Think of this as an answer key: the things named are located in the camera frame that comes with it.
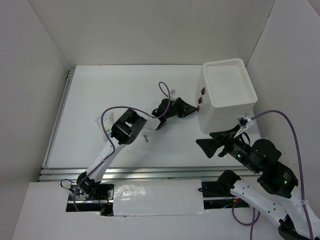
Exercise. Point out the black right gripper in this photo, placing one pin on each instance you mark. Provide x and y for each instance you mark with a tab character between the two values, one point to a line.
208	145

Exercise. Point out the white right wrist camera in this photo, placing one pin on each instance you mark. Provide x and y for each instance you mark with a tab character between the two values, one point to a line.
244	122

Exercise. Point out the white foil cover plate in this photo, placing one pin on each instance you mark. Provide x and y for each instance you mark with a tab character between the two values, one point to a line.
158	198

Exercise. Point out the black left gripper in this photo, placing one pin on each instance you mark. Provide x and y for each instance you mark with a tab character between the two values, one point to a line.
185	109

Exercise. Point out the white cotton pad pack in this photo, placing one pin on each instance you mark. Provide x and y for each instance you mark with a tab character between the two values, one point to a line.
150	111
108	121

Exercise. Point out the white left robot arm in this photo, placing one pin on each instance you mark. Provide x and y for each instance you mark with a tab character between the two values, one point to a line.
124	132

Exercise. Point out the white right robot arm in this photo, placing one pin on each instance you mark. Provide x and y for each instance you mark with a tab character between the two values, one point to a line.
292	216

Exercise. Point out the white drawer cabinet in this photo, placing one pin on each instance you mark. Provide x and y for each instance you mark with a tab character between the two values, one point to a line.
231	93

